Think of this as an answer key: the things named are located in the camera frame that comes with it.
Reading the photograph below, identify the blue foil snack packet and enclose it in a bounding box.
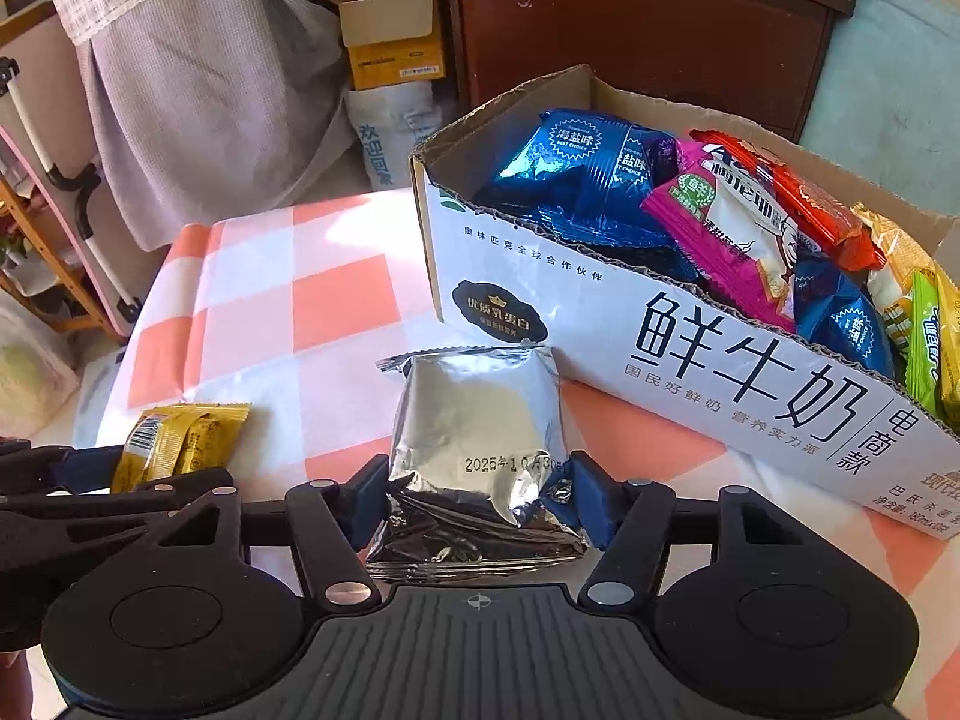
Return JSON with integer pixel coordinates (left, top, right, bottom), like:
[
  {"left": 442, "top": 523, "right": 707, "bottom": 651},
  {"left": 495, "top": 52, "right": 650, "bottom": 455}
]
[
  {"left": 791, "top": 255, "right": 897, "bottom": 376},
  {"left": 472, "top": 109, "right": 680, "bottom": 252}
]

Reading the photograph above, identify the orange white checkered tablecloth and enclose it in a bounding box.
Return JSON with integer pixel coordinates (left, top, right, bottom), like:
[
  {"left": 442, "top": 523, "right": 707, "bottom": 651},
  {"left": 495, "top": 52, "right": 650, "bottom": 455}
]
[{"left": 94, "top": 187, "right": 960, "bottom": 691}]

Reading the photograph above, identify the pink folding table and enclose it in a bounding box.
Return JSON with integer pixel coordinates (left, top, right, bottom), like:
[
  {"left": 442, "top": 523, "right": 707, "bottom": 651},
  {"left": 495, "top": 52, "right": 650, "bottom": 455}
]
[{"left": 0, "top": 11, "right": 147, "bottom": 338}]

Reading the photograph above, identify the white printed cardboard box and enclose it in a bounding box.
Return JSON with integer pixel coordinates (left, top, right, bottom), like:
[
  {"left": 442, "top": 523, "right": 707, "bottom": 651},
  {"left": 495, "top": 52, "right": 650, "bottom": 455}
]
[{"left": 409, "top": 64, "right": 960, "bottom": 545}]

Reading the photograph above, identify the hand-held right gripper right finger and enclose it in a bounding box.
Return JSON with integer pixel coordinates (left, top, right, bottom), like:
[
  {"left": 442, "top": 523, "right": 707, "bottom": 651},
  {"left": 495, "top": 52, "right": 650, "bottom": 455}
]
[{"left": 570, "top": 453, "right": 797, "bottom": 610}]

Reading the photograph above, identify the pink snack packet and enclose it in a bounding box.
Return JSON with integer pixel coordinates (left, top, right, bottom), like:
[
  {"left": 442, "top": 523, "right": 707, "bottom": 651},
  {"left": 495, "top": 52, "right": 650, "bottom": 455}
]
[{"left": 639, "top": 139, "right": 807, "bottom": 332}]

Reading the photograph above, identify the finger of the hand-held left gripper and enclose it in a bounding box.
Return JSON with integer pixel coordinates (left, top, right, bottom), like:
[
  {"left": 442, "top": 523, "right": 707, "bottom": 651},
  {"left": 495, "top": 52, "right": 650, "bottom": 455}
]
[
  {"left": 0, "top": 468, "right": 235, "bottom": 537},
  {"left": 0, "top": 439, "right": 127, "bottom": 497}
]

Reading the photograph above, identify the orange waffle snack packet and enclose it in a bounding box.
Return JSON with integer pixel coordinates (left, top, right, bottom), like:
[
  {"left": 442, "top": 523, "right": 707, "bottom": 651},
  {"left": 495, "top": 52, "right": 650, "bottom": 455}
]
[{"left": 851, "top": 202, "right": 950, "bottom": 293}]

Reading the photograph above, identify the person's left forearm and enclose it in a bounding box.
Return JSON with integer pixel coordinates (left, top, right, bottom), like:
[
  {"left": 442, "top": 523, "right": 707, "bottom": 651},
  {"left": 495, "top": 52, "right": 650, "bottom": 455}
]
[{"left": 0, "top": 651, "right": 35, "bottom": 720}]

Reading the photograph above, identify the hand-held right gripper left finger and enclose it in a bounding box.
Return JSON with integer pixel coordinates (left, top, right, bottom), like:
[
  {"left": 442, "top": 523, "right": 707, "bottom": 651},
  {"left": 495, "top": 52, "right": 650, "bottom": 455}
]
[{"left": 161, "top": 454, "right": 391, "bottom": 610}]

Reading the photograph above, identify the yellow striped snack packet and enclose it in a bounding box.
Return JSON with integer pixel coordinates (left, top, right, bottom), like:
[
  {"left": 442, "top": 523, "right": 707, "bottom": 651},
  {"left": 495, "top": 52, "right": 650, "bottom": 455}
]
[{"left": 866, "top": 270, "right": 920, "bottom": 361}]

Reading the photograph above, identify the white woven sack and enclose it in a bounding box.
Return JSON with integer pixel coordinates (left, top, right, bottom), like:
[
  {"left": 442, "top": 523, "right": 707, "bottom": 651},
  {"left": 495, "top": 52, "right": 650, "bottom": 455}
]
[{"left": 343, "top": 82, "right": 436, "bottom": 192}]

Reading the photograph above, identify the grey checked cover cloth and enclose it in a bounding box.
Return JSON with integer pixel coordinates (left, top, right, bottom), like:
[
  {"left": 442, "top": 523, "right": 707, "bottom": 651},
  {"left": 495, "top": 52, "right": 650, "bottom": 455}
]
[{"left": 41, "top": 0, "right": 361, "bottom": 256}]

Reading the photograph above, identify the small yellow cardboard box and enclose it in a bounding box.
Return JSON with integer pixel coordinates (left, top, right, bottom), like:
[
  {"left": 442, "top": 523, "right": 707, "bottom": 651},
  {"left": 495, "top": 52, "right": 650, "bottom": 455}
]
[{"left": 304, "top": 0, "right": 447, "bottom": 91}]

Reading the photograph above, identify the green cracker snack packet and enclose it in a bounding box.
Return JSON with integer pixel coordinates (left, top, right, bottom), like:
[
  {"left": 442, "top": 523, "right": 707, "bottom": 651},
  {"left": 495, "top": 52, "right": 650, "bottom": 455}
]
[{"left": 904, "top": 266, "right": 960, "bottom": 428}]

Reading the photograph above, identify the dark wooden cabinet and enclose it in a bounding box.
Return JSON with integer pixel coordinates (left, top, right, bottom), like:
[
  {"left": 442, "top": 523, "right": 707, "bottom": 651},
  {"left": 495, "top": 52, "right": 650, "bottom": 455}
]
[{"left": 424, "top": 0, "right": 856, "bottom": 140}]

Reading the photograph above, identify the wooden shelf rack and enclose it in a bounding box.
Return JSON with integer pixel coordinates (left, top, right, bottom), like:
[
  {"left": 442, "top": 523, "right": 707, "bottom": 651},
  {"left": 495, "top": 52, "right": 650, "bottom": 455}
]
[{"left": 0, "top": 180, "right": 98, "bottom": 331}]

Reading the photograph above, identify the silver foil snack packet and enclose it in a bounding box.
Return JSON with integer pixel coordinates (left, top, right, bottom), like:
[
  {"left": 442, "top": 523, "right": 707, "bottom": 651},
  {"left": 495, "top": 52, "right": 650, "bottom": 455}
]
[{"left": 365, "top": 345, "right": 590, "bottom": 584}]

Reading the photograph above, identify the white plastic bag with cabbage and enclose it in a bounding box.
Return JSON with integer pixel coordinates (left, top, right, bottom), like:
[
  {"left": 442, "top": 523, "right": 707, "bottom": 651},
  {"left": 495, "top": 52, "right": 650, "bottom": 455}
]
[{"left": 0, "top": 292, "right": 80, "bottom": 417}]

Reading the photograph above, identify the red snack packet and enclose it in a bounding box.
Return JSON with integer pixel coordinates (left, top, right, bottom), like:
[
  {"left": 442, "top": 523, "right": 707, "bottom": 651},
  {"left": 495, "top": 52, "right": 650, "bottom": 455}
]
[{"left": 688, "top": 127, "right": 887, "bottom": 272}]

